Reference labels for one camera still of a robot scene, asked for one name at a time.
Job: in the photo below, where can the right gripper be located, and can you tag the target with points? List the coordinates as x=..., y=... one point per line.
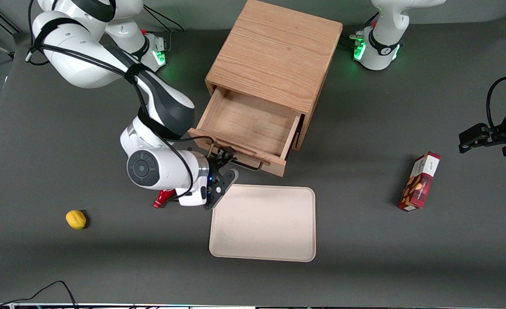
x=214, y=163

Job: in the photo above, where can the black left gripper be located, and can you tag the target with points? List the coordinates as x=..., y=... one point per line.
x=496, y=133

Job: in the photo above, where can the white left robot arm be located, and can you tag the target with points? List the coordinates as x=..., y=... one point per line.
x=379, y=51

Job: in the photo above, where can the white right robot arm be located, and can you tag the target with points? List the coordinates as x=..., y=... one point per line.
x=77, y=64

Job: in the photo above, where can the oak wooden drawer cabinet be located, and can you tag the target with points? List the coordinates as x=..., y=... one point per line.
x=274, y=51

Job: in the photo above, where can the red tartan shortbread cookie box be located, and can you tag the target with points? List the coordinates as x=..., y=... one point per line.
x=420, y=182

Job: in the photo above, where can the red bottle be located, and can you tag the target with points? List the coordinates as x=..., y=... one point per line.
x=163, y=198

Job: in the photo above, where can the beige rectangular plastic tray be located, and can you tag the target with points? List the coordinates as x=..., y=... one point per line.
x=263, y=223

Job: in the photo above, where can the yellow lemon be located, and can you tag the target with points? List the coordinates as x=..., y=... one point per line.
x=76, y=219

